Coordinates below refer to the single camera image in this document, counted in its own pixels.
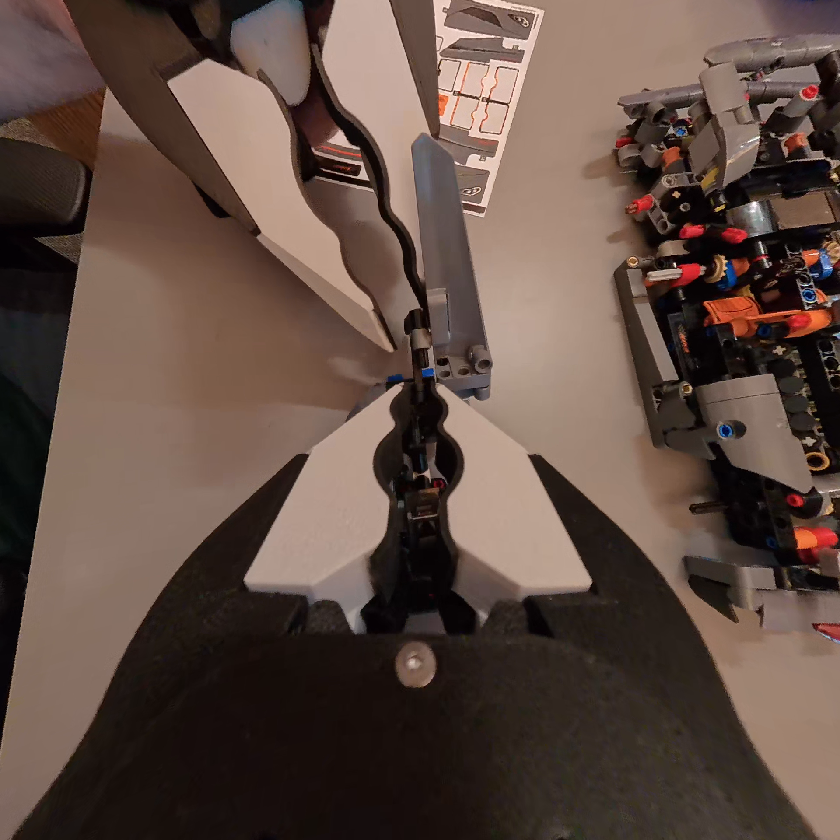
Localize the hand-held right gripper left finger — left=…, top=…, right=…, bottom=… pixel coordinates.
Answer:
left=244, top=385, right=416, bottom=632

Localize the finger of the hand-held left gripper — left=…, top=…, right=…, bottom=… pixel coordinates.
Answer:
left=69, top=0, right=399, bottom=353
left=308, top=0, right=442, bottom=316

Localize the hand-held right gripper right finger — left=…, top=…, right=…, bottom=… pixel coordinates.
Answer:
left=427, top=384, right=595, bottom=627

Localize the grey lego assembly orange stripe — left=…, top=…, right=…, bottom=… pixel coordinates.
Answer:
left=357, top=131, right=493, bottom=614

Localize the lego car chassis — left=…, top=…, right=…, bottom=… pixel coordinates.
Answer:
left=613, top=36, right=840, bottom=641

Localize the person's left forearm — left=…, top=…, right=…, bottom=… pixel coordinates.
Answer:
left=0, top=0, right=102, bottom=122

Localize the sticker sheet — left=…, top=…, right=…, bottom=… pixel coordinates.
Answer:
left=433, top=0, right=546, bottom=217

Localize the black office chair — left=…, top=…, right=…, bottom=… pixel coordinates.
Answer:
left=0, top=141, right=91, bottom=238

